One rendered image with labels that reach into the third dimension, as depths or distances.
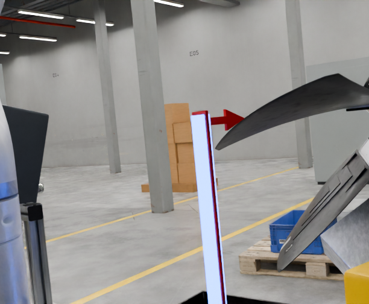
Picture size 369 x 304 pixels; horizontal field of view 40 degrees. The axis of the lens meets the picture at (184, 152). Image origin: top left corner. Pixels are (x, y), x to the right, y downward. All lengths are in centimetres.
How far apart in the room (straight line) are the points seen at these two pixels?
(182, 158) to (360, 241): 842
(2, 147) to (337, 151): 806
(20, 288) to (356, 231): 46
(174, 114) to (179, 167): 96
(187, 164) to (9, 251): 860
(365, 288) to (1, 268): 28
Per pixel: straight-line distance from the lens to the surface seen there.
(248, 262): 399
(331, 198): 90
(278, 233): 396
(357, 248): 74
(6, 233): 45
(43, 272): 103
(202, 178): 55
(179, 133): 906
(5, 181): 45
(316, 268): 382
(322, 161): 853
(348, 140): 835
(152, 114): 696
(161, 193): 700
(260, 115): 63
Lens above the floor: 118
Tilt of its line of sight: 3 degrees down
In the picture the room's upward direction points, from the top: 5 degrees counter-clockwise
